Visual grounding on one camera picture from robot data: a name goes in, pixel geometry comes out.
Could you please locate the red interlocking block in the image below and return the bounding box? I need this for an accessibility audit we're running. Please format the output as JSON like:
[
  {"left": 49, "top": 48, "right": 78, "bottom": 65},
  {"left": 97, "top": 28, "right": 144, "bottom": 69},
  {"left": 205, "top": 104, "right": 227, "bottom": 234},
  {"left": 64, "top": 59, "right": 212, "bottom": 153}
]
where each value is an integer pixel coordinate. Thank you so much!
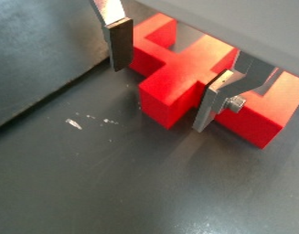
[{"left": 129, "top": 14, "right": 299, "bottom": 148}]

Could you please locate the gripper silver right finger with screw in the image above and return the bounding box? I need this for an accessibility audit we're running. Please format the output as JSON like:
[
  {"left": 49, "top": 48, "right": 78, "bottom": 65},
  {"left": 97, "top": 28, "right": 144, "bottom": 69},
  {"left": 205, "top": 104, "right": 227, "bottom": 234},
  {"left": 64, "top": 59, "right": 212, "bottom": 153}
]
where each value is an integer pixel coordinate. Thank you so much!
[{"left": 192, "top": 51, "right": 276, "bottom": 133}]

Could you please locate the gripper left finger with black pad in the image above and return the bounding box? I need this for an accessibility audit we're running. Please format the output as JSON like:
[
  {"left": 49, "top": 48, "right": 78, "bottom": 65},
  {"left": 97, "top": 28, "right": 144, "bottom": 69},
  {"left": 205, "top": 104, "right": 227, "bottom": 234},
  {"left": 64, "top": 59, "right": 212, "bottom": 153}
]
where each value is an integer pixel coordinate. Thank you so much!
[{"left": 90, "top": 0, "right": 133, "bottom": 71}]

